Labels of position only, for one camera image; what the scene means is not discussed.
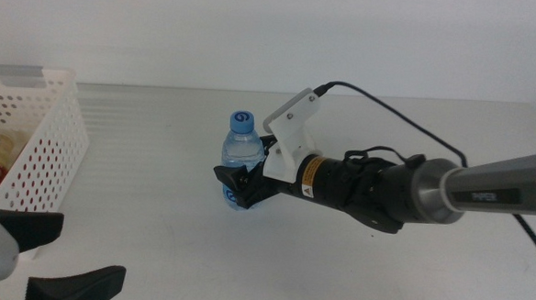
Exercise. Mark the clear water bottle blue cap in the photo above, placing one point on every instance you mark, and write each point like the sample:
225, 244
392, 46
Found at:
241, 144

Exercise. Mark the white perforated plastic basket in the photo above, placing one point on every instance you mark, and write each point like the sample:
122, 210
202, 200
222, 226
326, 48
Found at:
63, 112

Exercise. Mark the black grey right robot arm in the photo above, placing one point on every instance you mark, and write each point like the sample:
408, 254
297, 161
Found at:
431, 190

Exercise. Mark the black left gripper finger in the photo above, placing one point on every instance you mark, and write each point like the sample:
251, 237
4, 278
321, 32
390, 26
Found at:
29, 227
77, 287

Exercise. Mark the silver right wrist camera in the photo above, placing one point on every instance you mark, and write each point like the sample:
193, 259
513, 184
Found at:
293, 107

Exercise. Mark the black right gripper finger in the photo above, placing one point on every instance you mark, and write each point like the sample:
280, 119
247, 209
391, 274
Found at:
269, 145
234, 178

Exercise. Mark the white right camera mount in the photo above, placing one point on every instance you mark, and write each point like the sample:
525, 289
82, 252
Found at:
288, 155

